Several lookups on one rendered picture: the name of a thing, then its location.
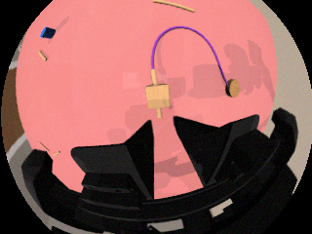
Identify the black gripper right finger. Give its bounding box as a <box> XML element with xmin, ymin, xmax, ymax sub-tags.
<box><xmin>173</xmin><ymin>114</ymin><xmax>260</xmax><ymax>187</ymax></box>

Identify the purple string with wooden stick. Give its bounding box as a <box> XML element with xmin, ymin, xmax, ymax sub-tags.
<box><xmin>151</xmin><ymin>26</ymin><xmax>229</xmax><ymax>118</ymax></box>

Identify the round wooden button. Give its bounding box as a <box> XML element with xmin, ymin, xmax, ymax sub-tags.
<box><xmin>225</xmin><ymin>79</ymin><xmax>241</xmax><ymax>98</ymax></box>

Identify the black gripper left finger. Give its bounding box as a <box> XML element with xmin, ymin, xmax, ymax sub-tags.
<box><xmin>70</xmin><ymin>120</ymin><xmax>155</xmax><ymax>200</ymax></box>

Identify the wooden block with hole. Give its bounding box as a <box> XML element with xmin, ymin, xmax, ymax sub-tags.
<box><xmin>145</xmin><ymin>83</ymin><xmax>171</xmax><ymax>109</ymax></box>

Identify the blue cylinder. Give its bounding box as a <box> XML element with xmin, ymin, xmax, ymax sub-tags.
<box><xmin>40</xmin><ymin>26</ymin><xmax>56</xmax><ymax>39</ymax></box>

